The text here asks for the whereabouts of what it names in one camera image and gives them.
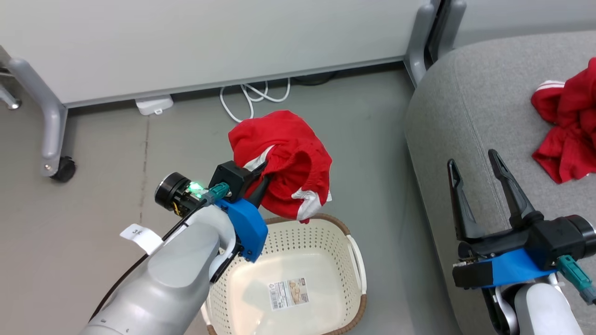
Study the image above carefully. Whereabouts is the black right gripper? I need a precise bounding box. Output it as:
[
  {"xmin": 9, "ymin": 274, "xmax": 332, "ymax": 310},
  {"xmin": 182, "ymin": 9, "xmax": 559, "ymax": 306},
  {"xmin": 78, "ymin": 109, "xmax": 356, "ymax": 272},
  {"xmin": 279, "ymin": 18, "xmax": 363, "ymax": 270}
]
[{"xmin": 447, "ymin": 149, "xmax": 596, "ymax": 270}]

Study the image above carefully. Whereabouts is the white coiled cable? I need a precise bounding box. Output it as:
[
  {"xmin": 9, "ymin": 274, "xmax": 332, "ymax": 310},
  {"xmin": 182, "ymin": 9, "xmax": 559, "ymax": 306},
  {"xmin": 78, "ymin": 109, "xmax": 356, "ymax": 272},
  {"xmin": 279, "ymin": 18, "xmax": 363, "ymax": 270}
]
[{"xmin": 219, "ymin": 78, "xmax": 291, "ymax": 124}]

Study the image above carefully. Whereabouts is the white power box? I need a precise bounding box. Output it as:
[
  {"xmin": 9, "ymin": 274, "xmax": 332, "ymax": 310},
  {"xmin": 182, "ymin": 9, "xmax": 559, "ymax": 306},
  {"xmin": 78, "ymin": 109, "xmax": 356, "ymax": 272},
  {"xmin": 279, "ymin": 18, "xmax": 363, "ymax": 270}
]
[{"xmin": 135, "ymin": 94, "xmax": 174, "ymax": 116}]

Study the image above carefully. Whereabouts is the white paper tag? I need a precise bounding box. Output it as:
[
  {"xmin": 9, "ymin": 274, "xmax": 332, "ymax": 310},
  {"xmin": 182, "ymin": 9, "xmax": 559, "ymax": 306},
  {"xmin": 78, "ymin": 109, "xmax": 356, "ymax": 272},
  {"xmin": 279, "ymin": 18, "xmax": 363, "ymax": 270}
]
[{"xmin": 120, "ymin": 223, "xmax": 164, "ymax": 256}]

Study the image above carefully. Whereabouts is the grey metal table leg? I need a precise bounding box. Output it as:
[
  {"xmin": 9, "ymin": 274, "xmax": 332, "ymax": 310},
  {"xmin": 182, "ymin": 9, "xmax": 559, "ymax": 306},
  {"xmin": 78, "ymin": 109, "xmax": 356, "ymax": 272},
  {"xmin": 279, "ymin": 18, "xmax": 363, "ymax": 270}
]
[{"xmin": 0, "ymin": 69, "xmax": 22, "ymax": 111}]

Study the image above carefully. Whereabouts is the teal cable connector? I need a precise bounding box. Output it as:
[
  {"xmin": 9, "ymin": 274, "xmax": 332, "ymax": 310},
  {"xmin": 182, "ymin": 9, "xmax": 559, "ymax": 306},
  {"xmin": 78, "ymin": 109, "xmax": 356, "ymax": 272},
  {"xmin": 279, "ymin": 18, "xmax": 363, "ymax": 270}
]
[
  {"xmin": 201, "ymin": 182, "xmax": 231, "ymax": 206},
  {"xmin": 556, "ymin": 255, "xmax": 596, "ymax": 306}
]

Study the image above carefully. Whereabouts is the teal right cable connector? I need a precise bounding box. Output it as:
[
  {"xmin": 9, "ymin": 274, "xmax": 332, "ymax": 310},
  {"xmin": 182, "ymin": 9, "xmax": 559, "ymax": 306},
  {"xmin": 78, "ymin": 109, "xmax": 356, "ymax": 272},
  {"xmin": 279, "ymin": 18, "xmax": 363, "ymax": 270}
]
[{"xmin": 556, "ymin": 255, "xmax": 596, "ymax": 306}]

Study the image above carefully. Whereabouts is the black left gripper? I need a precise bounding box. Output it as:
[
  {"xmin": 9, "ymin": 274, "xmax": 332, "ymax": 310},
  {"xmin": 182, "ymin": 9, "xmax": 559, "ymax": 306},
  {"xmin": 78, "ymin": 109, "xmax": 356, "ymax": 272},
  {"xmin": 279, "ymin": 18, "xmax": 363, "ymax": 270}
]
[{"xmin": 155, "ymin": 161, "xmax": 272, "ymax": 217}]

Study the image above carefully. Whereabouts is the white partition panel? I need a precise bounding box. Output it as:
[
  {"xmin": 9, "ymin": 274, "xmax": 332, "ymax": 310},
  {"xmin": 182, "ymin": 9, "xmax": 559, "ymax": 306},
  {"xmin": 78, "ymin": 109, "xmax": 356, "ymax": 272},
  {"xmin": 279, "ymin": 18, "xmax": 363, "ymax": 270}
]
[
  {"xmin": 0, "ymin": 0, "xmax": 436, "ymax": 108},
  {"xmin": 454, "ymin": 0, "xmax": 596, "ymax": 48}
]

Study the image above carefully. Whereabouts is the black floor cable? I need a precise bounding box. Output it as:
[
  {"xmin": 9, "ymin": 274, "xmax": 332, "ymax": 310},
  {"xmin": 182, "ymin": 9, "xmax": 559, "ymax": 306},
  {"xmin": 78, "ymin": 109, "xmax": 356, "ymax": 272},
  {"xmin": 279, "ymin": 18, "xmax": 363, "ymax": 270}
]
[{"xmin": 291, "ymin": 71, "xmax": 337, "ymax": 87}]

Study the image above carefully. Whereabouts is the grey fabric sofa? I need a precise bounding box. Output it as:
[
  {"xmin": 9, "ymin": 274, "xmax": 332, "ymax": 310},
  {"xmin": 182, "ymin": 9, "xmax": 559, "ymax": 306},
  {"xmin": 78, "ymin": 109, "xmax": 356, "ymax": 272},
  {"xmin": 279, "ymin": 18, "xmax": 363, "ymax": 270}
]
[{"xmin": 404, "ymin": 30, "xmax": 596, "ymax": 335}]

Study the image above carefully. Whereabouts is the grey partition leg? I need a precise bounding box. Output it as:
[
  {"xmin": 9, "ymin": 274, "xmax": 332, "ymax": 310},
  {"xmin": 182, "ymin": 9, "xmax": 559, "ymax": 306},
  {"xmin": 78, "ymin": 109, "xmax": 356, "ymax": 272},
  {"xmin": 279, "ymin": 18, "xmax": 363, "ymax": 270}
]
[
  {"xmin": 404, "ymin": 0, "xmax": 441, "ymax": 87},
  {"xmin": 5, "ymin": 57, "xmax": 70, "ymax": 178},
  {"xmin": 438, "ymin": 0, "xmax": 467, "ymax": 60}
]

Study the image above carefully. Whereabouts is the cream perforated laundry basket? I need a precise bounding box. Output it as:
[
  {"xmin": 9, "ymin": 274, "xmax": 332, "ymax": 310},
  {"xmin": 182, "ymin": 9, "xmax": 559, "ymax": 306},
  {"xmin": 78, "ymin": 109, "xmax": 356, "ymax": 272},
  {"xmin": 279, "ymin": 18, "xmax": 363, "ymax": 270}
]
[{"xmin": 200, "ymin": 213, "xmax": 368, "ymax": 335}]

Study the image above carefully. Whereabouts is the basket label sticker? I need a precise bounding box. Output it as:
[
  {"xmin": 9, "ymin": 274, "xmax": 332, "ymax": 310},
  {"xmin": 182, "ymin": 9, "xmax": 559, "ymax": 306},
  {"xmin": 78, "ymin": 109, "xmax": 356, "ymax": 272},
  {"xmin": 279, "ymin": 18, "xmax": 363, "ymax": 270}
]
[{"xmin": 267, "ymin": 278, "xmax": 311, "ymax": 311}]

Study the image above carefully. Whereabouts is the red garment with white trim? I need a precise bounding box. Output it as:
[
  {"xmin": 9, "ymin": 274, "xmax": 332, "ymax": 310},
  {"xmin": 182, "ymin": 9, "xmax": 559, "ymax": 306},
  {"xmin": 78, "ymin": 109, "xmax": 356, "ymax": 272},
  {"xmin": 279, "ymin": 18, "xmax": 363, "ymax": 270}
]
[{"xmin": 228, "ymin": 110, "xmax": 334, "ymax": 224}]

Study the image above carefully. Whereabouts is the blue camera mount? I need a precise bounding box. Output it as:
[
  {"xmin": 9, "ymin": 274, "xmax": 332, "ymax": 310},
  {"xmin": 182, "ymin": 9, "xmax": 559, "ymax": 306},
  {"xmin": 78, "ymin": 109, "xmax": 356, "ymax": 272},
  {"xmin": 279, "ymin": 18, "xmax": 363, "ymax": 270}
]
[
  {"xmin": 215, "ymin": 198, "xmax": 269, "ymax": 263},
  {"xmin": 482, "ymin": 248, "xmax": 559, "ymax": 288}
]

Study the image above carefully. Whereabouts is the black caster wheel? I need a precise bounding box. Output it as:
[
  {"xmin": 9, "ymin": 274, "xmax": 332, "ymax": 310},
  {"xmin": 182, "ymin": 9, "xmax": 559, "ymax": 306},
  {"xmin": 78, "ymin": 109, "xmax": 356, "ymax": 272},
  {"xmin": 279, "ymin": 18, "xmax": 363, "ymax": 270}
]
[{"xmin": 50, "ymin": 156, "xmax": 77, "ymax": 183}]

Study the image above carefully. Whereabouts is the blue right camera mount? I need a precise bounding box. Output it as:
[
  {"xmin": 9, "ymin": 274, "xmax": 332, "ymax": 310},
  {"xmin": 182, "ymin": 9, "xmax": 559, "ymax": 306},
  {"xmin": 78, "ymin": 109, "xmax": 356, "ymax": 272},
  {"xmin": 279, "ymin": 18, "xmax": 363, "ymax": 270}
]
[{"xmin": 482, "ymin": 248, "xmax": 559, "ymax": 288}]

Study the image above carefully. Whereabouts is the red garment with white stripes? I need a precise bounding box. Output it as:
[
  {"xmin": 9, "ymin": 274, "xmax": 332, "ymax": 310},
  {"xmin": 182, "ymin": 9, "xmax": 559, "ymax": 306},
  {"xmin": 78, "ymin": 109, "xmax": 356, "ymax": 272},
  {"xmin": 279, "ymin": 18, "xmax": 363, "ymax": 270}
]
[{"xmin": 531, "ymin": 57, "xmax": 596, "ymax": 185}]

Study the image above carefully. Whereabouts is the blue left camera mount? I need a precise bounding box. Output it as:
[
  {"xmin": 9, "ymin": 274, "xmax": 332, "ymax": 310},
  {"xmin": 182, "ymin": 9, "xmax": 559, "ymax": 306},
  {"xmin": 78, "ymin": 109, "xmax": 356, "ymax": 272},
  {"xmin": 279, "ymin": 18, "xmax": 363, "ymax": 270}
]
[{"xmin": 215, "ymin": 198, "xmax": 269, "ymax": 263}]

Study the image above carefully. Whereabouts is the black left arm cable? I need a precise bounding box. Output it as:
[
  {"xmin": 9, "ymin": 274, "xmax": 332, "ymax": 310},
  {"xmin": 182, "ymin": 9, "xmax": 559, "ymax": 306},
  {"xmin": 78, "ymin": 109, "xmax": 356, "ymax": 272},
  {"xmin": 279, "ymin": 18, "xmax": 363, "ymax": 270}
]
[{"xmin": 88, "ymin": 201, "xmax": 211, "ymax": 322}]

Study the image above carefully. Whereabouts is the teal left cable connector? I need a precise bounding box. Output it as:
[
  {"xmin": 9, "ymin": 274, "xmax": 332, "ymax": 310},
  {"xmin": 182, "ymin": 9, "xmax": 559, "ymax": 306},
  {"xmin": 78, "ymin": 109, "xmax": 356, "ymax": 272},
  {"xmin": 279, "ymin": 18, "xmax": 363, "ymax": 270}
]
[{"xmin": 201, "ymin": 182, "xmax": 231, "ymax": 206}]

